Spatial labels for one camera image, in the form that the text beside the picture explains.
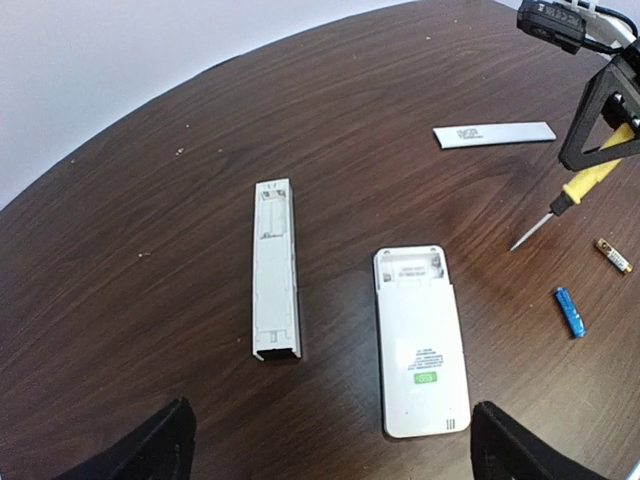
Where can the gold white battery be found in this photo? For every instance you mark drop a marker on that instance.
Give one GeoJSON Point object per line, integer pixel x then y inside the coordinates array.
{"type": "Point", "coordinates": [614, 256]}

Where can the yellow handled screwdriver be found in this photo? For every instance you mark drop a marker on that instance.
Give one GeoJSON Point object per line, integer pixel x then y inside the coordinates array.
{"type": "Point", "coordinates": [571, 194]}

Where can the blue battery in remote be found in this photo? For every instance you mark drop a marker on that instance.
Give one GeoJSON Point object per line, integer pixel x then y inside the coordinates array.
{"type": "Point", "coordinates": [569, 310]}

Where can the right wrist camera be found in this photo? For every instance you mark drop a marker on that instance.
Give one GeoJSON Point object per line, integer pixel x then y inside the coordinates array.
{"type": "Point", "coordinates": [572, 25]}

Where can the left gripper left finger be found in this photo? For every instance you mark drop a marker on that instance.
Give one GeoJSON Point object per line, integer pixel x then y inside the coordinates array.
{"type": "Point", "coordinates": [162, 447]}

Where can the slim white remote control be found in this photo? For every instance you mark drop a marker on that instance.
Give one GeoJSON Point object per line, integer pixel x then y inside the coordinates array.
{"type": "Point", "coordinates": [276, 331]}

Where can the white air conditioner remote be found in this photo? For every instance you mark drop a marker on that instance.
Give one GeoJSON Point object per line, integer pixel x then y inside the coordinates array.
{"type": "Point", "coordinates": [423, 371]}

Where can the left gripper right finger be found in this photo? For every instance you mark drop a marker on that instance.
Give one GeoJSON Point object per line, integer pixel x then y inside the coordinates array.
{"type": "Point", "coordinates": [502, 448]}

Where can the white battery cover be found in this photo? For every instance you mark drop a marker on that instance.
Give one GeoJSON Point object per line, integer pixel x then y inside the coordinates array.
{"type": "Point", "coordinates": [466, 136]}

